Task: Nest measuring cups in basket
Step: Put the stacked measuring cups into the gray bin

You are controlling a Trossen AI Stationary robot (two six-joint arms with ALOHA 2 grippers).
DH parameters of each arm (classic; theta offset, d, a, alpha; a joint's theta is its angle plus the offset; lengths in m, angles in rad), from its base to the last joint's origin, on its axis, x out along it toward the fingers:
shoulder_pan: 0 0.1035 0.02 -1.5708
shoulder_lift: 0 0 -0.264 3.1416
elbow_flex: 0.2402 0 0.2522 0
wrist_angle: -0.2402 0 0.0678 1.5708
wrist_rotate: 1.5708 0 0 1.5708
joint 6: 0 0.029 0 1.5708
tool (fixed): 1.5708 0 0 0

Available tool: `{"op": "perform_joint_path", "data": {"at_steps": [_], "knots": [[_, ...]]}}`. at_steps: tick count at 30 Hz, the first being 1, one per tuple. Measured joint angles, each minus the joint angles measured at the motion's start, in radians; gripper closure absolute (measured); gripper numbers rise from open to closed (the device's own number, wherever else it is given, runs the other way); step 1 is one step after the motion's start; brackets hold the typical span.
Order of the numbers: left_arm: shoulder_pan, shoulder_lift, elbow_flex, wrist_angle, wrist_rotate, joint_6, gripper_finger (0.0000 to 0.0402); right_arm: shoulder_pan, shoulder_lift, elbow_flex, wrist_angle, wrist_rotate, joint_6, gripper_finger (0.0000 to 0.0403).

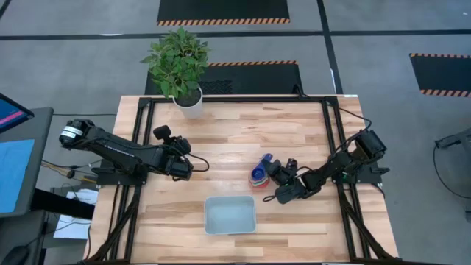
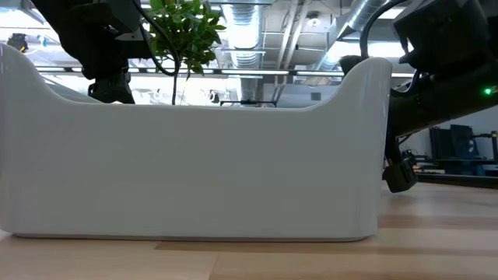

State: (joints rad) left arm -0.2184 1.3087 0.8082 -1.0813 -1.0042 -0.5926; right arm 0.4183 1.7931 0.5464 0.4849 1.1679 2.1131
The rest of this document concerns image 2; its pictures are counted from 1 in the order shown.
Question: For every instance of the grey plastic basket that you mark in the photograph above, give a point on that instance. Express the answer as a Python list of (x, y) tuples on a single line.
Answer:
[(194, 171)]

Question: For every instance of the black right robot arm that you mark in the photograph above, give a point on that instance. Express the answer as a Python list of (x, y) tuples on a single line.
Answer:
[(447, 101)]

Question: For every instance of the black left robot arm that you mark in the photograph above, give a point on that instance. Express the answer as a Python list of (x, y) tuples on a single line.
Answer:
[(78, 23)]

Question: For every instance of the black background rack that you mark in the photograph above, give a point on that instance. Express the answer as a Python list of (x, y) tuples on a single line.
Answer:
[(459, 144)]

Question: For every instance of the green leafy plant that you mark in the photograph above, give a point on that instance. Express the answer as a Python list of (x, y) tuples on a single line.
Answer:
[(190, 31)]

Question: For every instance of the black background machine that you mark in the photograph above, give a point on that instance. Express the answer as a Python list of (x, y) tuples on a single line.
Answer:
[(17, 42)]

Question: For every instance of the person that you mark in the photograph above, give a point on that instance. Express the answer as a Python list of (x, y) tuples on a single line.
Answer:
[(350, 65)]

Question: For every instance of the black aluminium table frame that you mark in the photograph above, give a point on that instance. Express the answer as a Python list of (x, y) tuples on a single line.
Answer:
[(459, 180)]

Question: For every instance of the silver ventilation duct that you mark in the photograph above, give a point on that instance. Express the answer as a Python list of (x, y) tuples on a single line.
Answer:
[(350, 23), (245, 35)]

